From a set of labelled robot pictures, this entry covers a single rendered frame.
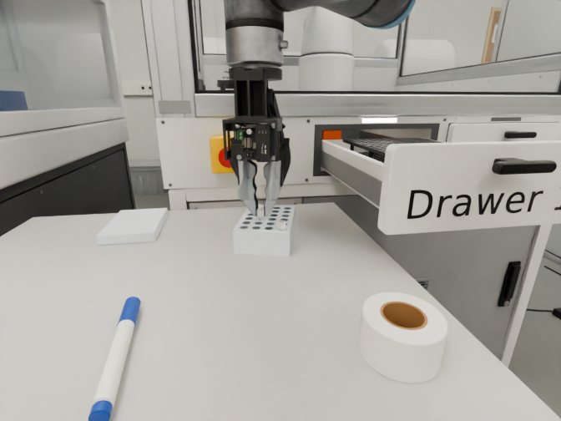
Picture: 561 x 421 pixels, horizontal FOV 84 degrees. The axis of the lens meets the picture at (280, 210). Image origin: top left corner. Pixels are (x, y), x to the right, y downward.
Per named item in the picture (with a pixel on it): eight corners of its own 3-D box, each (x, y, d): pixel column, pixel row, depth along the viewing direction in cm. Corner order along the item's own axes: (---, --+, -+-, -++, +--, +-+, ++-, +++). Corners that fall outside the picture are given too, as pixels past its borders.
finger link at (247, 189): (230, 225, 46) (229, 162, 43) (240, 211, 51) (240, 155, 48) (251, 226, 46) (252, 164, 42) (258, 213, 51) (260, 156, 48)
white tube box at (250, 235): (290, 256, 46) (290, 232, 45) (234, 253, 47) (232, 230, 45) (295, 225, 57) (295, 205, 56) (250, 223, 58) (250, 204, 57)
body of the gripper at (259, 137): (222, 165, 41) (216, 65, 37) (238, 154, 49) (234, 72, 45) (280, 166, 40) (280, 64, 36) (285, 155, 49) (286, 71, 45)
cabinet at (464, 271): (506, 402, 107) (578, 173, 81) (199, 451, 92) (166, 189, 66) (380, 266, 196) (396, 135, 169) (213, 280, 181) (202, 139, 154)
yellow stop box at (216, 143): (248, 173, 63) (246, 136, 60) (211, 174, 61) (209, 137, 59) (246, 168, 67) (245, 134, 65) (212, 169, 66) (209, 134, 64)
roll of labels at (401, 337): (449, 347, 29) (457, 311, 28) (427, 400, 24) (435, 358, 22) (376, 316, 33) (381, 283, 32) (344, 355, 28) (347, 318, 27)
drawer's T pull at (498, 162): (556, 173, 35) (559, 160, 35) (497, 175, 34) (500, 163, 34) (528, 167, 39) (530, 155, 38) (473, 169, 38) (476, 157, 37)
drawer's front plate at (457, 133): (552, 169, 77) (565, 123, 74) (446, 172, 73) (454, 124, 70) (545, 167, 79) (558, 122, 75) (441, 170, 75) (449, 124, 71)
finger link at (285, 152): (260, 187, 48) (256, 129, 45) (262, 185, 49) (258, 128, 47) (290, 186, 47) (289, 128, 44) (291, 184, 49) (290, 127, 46)
